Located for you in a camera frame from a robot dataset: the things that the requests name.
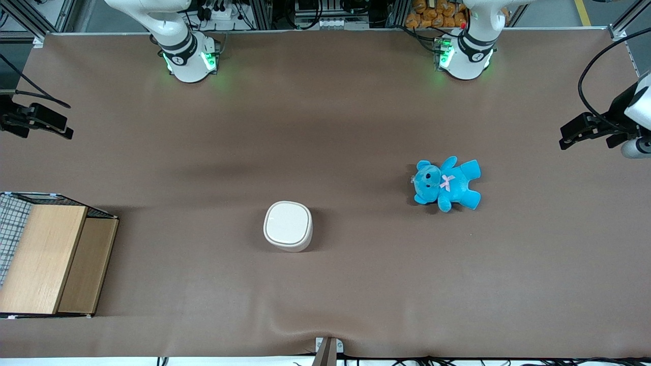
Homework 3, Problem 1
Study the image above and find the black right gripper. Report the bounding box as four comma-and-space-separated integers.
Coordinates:
0, 95, 74, 140

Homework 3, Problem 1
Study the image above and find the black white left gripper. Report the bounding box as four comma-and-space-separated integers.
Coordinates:
559, 71, 651, 151

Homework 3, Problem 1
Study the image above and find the white trash can lid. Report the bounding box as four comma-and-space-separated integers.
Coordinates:
264, 201, 312, 245

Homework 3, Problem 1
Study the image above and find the white trash can body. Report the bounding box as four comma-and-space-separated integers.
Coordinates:
263, 201, 314, 253

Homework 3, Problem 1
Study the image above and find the blue teddy bear plush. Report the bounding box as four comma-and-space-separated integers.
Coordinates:
411, 156, 482, 213

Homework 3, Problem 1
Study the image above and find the orange plush toy pile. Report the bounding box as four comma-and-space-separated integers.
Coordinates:
405, 0, 510, 29

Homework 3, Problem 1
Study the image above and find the white power strip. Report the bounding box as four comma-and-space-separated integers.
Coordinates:
203, 3, 235, 22

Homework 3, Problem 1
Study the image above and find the brown table mat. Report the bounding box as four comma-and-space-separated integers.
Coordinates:
0, 28, 651, 359

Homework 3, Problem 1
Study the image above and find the white socket row unit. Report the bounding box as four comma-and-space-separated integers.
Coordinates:
295, 16, 370, 30

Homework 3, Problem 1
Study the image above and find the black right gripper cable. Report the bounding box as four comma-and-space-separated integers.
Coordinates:
0, 52, 72, 110

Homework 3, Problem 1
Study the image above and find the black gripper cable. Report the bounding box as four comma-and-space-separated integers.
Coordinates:
578, 27, 651, 132
0, 52, 72, 110

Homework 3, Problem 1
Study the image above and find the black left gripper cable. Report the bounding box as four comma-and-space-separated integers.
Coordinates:
578, 27, 651, 132

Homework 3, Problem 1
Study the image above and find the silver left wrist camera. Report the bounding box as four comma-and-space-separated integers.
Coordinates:
620, 137, 651, 160

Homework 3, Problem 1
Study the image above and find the aluminium frame profile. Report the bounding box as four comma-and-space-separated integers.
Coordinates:
609, 0, 651, 41
0, 0, 69, 47

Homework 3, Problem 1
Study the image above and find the wooden shelf with wire frame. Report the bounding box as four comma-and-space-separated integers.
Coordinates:
0, 192, 120, 319

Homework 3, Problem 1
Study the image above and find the metal mounting bracket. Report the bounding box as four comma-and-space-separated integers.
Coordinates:
315, 337, 344, 354

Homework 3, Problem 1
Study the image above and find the aluminium camera pole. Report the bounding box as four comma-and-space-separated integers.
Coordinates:
312, 339, 338, 366

